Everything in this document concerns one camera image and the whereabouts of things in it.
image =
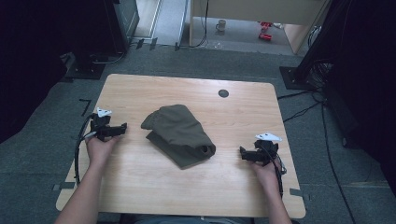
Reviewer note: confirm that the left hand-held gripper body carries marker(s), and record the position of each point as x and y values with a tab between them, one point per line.
100	127

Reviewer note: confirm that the black cabinet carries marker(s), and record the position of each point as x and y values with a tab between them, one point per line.
123	21

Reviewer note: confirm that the beige mug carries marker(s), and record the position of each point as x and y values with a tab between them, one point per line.
221	25

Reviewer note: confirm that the beige wooden desk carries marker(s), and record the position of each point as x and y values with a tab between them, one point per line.
249	9

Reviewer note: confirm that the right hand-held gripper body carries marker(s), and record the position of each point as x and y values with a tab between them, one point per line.
267	151

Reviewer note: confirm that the large red clamp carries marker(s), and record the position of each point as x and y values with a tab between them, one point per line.
265	36

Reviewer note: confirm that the black tape corner mark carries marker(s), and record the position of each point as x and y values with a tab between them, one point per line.
86	104

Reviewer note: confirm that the olive green shorts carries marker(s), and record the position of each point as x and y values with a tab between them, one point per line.
180	137

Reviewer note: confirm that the small red clamp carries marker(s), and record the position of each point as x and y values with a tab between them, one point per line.
265	25

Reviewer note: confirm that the grey tape strip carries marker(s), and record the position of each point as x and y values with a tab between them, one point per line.
63	186
299	193

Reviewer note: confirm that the person's right hand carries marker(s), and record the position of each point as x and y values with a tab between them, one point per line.
267	174

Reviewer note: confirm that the dark curtain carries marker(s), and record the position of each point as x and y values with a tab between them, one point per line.
31	62
367	77

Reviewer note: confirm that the black round table grommet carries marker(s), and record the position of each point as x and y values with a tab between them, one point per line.
223	93

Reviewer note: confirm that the black stand base plate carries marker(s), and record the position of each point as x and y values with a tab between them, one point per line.
85	70
294	79

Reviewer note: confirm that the person's left hand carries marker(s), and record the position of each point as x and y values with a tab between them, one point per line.
99	152

